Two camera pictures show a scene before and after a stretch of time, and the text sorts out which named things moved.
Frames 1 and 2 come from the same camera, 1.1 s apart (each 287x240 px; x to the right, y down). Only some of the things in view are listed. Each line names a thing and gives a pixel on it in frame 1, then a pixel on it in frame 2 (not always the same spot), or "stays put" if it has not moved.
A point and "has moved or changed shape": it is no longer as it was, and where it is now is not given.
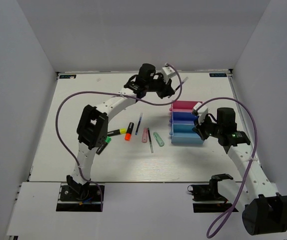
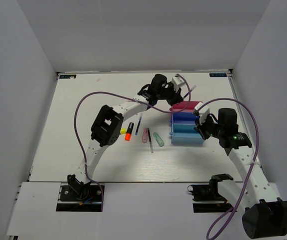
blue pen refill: x=187 y=77 has moved or changed shape
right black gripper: x=199 y=128 stays put
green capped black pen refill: x=150 y=140 stays put
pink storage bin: x=183 y=106 stays put
